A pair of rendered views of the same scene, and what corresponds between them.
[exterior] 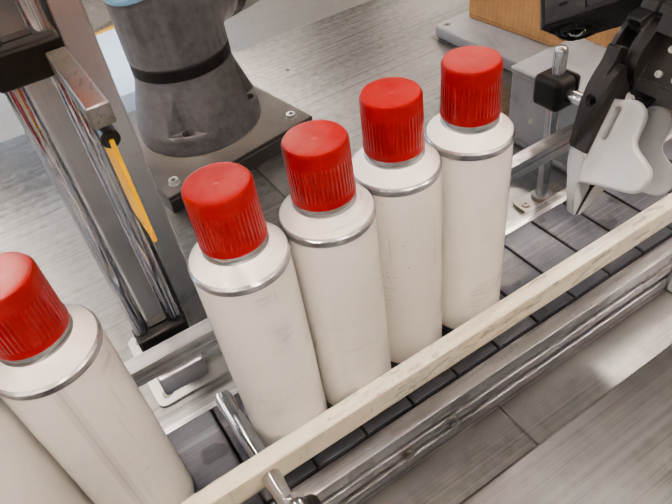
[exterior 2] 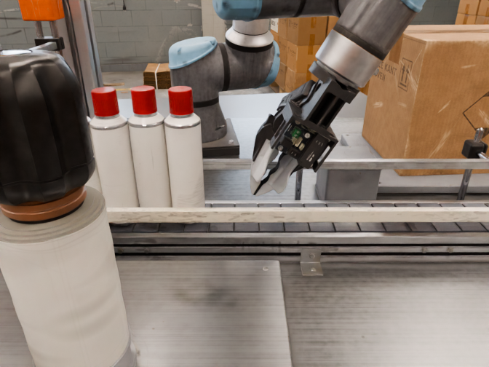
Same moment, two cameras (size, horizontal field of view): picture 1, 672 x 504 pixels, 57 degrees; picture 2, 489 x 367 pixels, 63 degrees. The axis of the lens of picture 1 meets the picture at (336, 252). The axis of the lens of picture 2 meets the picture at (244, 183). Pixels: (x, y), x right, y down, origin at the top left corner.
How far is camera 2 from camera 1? 0.44 m
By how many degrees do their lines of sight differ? 26
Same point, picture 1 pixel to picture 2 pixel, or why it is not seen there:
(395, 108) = (134, 91)
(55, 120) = not seen: hidden behind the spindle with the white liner
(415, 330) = (145, 199)
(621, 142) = (264, 159)
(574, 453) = (158, 268)
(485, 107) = (176, 107)
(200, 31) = (198, 89)
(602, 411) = (187, 263)
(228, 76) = (207, 113)
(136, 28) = (174, 79)
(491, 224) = (180, 162)
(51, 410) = not seen: outside the picture
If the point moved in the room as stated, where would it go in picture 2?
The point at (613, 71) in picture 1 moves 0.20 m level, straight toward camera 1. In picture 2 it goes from (265, 125) to (128, 157)
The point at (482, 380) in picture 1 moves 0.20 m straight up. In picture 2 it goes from (164, 237) to (149, 105)
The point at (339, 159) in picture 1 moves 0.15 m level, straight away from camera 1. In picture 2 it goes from (102, 97) to (172, 75)
